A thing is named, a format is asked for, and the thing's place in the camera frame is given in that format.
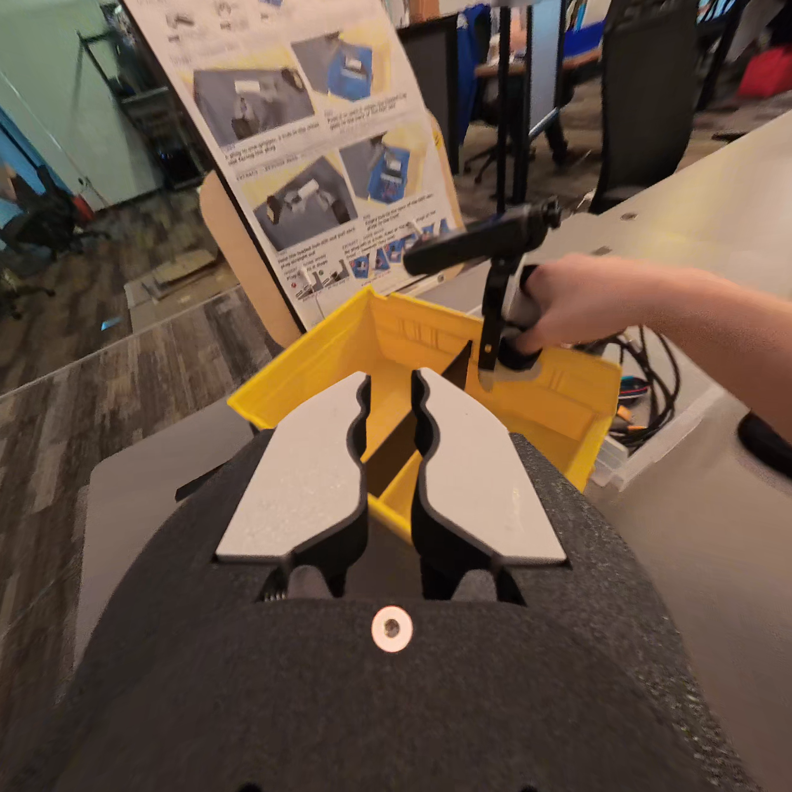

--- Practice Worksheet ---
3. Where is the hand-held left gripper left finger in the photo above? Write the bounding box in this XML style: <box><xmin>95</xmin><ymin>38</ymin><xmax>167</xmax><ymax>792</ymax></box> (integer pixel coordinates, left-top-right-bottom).
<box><xmin>213</xmin><ymin>370</ymin><xmax>372</xmax><ymax>598</ymax></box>

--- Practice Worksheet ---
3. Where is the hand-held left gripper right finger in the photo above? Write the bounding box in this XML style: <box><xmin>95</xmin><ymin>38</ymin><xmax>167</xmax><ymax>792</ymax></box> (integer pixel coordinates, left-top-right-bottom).
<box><xmin>410</xmin><ymin>368</ymin><xmax>569</xmax><ymax>601</ymax></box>

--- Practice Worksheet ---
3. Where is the clear plastic bin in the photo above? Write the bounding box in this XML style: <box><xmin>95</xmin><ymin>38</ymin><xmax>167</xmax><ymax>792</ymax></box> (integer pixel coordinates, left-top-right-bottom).
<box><xmin>582</xmin><ymin>325</ymin><xmax>728</xmax><ymax>493</ymax></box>

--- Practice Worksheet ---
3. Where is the person's right forearm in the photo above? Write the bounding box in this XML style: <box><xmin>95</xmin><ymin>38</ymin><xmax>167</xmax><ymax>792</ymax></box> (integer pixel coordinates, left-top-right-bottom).
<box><xmin>643</xmin><ymin>263</ymin><xmax>792</xmax><ymax>441</ymax></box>

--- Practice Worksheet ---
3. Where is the person's right hand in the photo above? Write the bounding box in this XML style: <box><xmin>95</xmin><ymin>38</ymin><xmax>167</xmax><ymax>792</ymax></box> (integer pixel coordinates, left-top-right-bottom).
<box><xmin>516</xmin><ymin>252</ymin><xmax>657</xmax><ymax>356</ymax></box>

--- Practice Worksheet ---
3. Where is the yellow plastic bin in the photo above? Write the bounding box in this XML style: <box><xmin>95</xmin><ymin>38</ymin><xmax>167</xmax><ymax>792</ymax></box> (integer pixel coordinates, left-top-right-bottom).
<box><xmin>228</xmin><ymin>286</ymin><xmax>622</xmax><ymax>545</ymax></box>

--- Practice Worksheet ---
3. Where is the black bin divider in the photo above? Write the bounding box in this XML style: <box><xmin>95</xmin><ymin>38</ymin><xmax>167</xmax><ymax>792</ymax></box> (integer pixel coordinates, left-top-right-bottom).
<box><xmin>365</xmin><ymin>339</ymin><xmax>475</xmax><ymax>497</ymax></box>

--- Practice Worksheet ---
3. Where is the black pole stand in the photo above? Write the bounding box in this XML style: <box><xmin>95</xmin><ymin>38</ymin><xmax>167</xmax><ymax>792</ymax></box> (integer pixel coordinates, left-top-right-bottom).
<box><xmin>495</xmin><ymin>0</ymin><xmax>534</xmax><ymax>214</ymax></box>

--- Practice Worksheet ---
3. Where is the black partition panel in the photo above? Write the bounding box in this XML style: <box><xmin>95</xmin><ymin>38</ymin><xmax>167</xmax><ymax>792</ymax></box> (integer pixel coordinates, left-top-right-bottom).
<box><xmin>396</xmin><ymin>15</ymin><xmax>462</xmax><ymax>174</ymax></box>

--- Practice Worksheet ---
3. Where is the blue jacket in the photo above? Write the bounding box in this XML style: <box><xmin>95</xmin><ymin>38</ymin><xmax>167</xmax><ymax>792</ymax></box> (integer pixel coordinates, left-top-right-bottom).
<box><xmin>461</xmin><ymin>5</ymin><xmax>493</xmax><ymax>143</ymax></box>

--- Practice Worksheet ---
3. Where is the printed instruction sheet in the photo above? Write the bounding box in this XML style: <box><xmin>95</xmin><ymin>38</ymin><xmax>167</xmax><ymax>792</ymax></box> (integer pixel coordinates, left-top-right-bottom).
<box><xmin>120</xmin><ymin>0</ymin><xmax>464</xmax><ymax>332</ymax></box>

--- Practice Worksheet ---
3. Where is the black office chair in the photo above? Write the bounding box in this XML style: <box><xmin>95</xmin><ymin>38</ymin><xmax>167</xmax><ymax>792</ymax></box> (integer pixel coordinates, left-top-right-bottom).
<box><xmin>591</xmin><ymin>0</ymin><xmax>700</xmax><ymax>214</ymax></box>
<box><xmin>0</xmin><ymin>167</ymin><xmax>112</xmax><ymax>323</ymax></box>

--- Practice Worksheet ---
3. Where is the cardboard box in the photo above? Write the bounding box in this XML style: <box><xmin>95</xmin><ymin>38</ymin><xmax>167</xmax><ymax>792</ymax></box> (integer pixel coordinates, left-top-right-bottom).
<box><xmin>142</xmin><ymin>250</ymin><xmax>217</xmax><ymax>301</ymax></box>

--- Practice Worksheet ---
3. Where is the black wrist rest pad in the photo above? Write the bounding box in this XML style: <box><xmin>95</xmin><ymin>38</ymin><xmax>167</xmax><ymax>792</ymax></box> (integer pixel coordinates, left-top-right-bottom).
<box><xmin>738</xmin><ymin>411</ymin><xmax>792</xmax><ymax>479</ymax></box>

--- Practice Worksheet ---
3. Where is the black metal rack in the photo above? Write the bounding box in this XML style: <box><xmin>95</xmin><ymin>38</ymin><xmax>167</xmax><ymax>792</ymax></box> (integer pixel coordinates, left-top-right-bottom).
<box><xmin>77</xmin><ymin>28</ymin><xmax>205</xmax><ymax>189</ymax></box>

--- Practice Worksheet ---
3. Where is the red bag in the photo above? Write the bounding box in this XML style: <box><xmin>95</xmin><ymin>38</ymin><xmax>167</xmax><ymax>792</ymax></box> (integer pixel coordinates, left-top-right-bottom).
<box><xmin>739</xmin><ymin>46</ymin><xmax>792</xmax><ymax>100</ymax></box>

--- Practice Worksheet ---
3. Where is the tangle of assorted cables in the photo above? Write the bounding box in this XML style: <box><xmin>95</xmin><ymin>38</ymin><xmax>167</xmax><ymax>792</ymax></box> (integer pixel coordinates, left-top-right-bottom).
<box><xmin>591</xmin><ymin>327</ymin><xmax>684</xmax><ymax>449</ymax></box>

